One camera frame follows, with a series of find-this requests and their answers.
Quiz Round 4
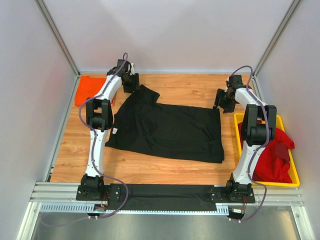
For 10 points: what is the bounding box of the black t-shirt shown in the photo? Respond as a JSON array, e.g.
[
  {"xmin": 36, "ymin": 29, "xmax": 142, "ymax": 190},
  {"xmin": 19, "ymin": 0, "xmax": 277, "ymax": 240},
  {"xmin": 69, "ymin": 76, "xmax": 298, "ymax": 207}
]
[{"xmin": 105, "ymin": 85, "xmax": 225, "ymax": 164}]

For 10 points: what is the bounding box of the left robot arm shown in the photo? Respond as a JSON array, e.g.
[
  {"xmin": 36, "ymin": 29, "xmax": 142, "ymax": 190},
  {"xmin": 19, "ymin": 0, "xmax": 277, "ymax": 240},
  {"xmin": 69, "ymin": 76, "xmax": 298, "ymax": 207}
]
[{"xmin": 78, "ymin": 53, "xmax": 139, "ymax": 190}]

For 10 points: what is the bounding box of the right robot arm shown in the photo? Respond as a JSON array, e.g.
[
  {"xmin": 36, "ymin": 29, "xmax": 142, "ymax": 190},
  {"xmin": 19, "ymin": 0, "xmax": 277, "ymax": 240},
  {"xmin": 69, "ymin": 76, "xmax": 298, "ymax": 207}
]
[{"xmin": 213, "ymin": 74, "xmax": 277, "ymax": 185}]

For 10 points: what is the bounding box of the yellow plastic bin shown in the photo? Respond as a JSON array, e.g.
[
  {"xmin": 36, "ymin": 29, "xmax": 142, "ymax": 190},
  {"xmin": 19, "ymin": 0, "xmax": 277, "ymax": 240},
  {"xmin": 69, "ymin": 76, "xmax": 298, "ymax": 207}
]
[{"xmin": 233, "ymin": 112, "xmax": 301, "ymax": 188}]

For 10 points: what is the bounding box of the folded orange t-shirt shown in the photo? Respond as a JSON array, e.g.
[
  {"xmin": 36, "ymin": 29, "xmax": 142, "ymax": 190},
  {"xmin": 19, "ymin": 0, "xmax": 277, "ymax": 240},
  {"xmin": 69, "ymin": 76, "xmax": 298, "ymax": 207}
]
[{"xmin": 74, "ymin": 76, "xmax": 106, "ymax": 107}]

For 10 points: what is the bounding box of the red t-shirt in bin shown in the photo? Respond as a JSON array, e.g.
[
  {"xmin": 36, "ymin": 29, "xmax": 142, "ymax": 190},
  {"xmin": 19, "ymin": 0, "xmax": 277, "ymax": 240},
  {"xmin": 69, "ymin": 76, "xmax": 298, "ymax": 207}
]
[{"xmin": 237, "ymin": 121, "xmax": 295, "ymax": 185}]

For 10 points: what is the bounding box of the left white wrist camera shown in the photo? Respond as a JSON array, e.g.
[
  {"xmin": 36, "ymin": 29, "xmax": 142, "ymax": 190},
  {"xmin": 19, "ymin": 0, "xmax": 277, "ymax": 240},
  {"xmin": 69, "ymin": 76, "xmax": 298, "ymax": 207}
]
[{"xmin": 128, "ymin": 63, "xmax": 136, "ymax": 75}]

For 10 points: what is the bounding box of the right aluminium frame post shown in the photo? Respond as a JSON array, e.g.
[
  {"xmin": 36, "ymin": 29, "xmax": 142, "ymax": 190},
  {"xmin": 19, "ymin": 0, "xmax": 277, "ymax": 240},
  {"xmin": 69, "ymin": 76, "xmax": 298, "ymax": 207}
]
[{"xmin": 251, "ymin": 0, "xmax": 302, "ymax": 78}]

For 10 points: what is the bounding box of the aluminium frame post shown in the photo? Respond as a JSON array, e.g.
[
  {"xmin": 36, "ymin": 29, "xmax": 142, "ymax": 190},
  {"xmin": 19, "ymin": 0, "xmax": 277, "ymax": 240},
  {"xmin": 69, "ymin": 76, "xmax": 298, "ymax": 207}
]
[
  {"xmin": 251, "ymin": 0, "xmax": 302, "ymax": 78},
  {"xmin": 34, "ymin": 0, "xmax": 82, "ymax": 78}
]

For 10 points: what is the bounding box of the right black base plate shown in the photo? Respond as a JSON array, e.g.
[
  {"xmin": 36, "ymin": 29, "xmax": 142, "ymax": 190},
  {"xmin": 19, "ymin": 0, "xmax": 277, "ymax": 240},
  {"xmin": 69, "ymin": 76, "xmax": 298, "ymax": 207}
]
[{"xmin": 206, "ymin": 184, "xmax": 256, "ymax": 204}]

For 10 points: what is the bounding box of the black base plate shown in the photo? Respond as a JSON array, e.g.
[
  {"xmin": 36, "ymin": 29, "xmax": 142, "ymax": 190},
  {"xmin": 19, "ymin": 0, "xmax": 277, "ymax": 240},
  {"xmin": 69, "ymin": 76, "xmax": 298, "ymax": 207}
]
[
  {"xmin": 75, "ymin": 183, "xmax": 126, "ymax": 202},
  {"xmin": 206, "ymin": 184, "xmax": 256, "ymax": 204}
]

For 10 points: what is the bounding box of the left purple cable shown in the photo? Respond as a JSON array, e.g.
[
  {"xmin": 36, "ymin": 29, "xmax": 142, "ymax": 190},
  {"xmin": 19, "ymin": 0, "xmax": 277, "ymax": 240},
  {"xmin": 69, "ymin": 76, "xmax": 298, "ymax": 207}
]
[{"xmin": 78, "ymin": 52, "xmax": 131, "ymax": 221}]

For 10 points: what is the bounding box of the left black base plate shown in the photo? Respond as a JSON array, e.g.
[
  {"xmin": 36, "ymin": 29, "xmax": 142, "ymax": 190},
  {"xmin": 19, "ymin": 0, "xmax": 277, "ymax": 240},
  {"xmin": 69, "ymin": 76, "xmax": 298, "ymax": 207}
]
[{"xmin": 75, "ymin": 183, "xmax": 126, "ymax": 202}]

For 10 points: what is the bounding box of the left aluminium frame post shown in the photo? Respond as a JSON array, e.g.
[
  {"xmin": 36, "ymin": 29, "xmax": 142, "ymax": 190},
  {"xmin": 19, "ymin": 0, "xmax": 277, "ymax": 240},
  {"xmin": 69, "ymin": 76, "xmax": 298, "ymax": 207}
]
[{"xmin": 34, "ymin": 0, "xmax": 82, "ymax": 78}]

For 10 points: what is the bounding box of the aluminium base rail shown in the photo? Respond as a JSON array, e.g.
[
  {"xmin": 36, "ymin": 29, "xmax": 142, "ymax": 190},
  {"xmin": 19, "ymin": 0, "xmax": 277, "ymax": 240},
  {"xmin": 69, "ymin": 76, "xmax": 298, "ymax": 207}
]
[{"xmin": 30, "ymin": 182, "xmax": 304, "ymax": 216}]

